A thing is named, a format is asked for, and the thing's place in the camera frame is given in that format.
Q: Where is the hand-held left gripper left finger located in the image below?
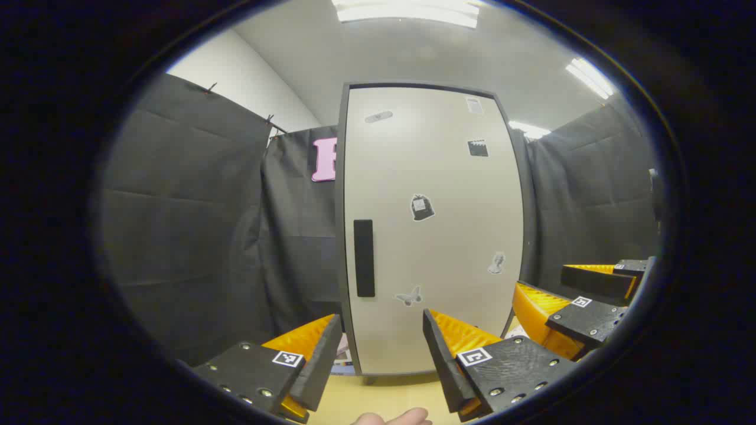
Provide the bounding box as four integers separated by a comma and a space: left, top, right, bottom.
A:
192, 314, 344, 424

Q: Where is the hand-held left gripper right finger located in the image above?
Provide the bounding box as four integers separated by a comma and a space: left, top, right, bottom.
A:
422, 308, 577, 423

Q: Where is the grey cabinet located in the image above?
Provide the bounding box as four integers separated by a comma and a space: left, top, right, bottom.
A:
335, 81, 536, 378

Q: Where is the ceiling light panel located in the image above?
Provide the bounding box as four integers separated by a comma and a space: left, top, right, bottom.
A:
509, 120, 551, 141
565, 57, 616, 100
331, 0, 480, 29

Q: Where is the black backdrop cloth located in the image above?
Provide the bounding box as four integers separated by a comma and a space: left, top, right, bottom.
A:
99, 74, 661, 367

